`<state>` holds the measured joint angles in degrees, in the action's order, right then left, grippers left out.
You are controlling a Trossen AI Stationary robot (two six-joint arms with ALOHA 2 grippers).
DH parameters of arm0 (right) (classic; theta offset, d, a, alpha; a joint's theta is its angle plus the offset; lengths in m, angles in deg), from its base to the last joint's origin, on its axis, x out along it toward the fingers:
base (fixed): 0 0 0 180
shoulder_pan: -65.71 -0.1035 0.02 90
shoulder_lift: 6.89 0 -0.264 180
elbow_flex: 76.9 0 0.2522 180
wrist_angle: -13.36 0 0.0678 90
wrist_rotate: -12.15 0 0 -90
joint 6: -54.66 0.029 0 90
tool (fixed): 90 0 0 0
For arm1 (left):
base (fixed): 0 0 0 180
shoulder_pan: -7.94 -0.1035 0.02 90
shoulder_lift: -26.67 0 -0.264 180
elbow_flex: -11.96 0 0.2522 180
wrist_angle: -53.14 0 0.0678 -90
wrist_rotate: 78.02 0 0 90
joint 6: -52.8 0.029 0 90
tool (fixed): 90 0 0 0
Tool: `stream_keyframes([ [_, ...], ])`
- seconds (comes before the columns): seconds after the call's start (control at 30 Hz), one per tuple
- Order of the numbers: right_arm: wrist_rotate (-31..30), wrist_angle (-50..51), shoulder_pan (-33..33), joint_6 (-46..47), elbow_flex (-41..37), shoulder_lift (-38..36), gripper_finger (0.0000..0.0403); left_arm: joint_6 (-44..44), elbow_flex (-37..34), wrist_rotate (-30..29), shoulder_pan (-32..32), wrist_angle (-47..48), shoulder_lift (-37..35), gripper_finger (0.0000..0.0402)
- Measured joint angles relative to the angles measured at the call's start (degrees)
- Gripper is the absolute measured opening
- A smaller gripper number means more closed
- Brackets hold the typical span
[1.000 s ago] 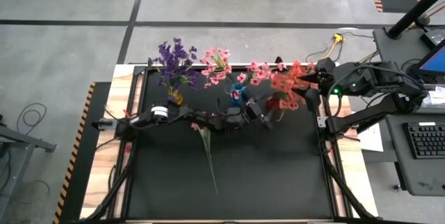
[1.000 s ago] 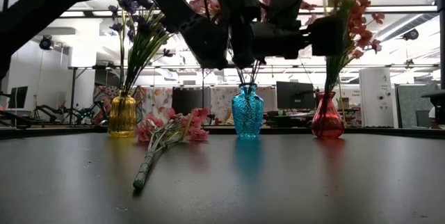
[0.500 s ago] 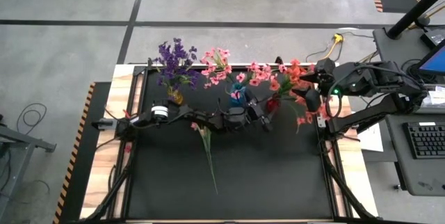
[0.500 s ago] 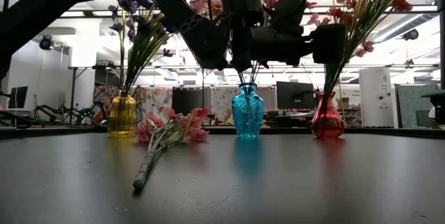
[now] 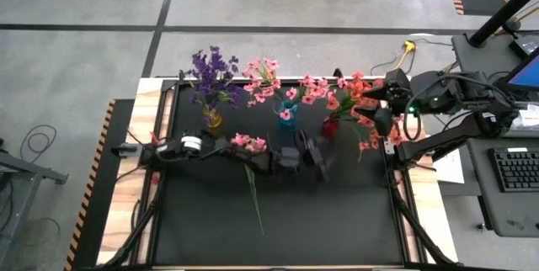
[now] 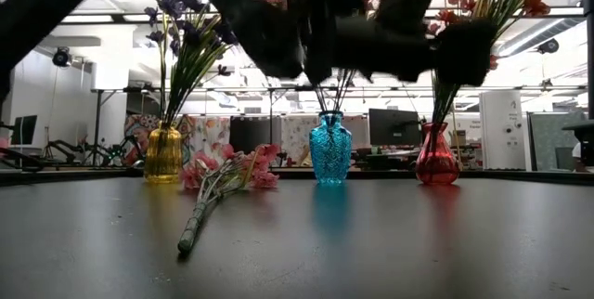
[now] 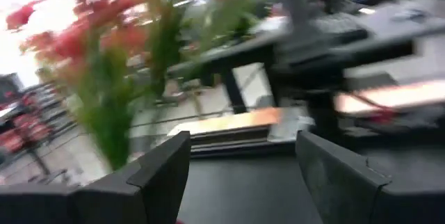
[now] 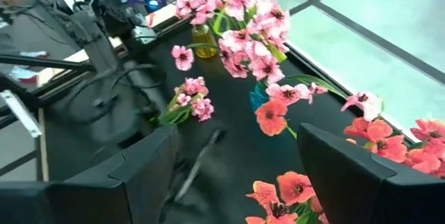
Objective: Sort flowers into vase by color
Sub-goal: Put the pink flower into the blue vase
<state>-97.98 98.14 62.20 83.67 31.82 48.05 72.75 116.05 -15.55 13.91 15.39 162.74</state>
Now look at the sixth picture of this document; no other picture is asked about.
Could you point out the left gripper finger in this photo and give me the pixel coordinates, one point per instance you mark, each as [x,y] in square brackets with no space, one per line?
[466,53]

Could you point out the purple artificial flower bunch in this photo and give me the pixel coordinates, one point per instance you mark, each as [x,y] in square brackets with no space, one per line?
[183,71]

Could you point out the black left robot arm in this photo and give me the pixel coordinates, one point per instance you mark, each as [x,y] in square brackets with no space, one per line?
[46,2]

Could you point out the black background robot arm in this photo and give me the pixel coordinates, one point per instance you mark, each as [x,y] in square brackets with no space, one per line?
[69,148]
[28,165]

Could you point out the blue glass vase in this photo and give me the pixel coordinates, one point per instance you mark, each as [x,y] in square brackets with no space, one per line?
[330,150]

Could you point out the red glass vase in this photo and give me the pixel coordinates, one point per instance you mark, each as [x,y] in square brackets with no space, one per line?
[436,164]

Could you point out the yellow glass vase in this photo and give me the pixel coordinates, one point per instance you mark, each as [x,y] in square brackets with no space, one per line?
[163,159]

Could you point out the black ceiling spotlight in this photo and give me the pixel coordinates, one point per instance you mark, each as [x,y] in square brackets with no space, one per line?
[61,57]
[549,46]

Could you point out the floral print partition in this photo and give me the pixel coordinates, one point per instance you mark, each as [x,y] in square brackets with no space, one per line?
[297,134]
[209,134]

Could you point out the black beam with light strips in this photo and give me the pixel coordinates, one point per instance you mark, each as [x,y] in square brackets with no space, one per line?
[118,17]

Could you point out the small black monitor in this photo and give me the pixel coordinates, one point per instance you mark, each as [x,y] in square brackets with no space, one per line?
[25,129]

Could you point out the silver ventilation duct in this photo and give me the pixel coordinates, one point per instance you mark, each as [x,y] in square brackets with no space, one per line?
[533,34]

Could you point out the black vertical frame post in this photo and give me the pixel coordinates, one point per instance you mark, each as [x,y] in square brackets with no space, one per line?
[589,57]

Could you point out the black frame bracket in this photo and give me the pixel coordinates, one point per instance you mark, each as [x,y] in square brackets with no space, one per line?
[585,146]

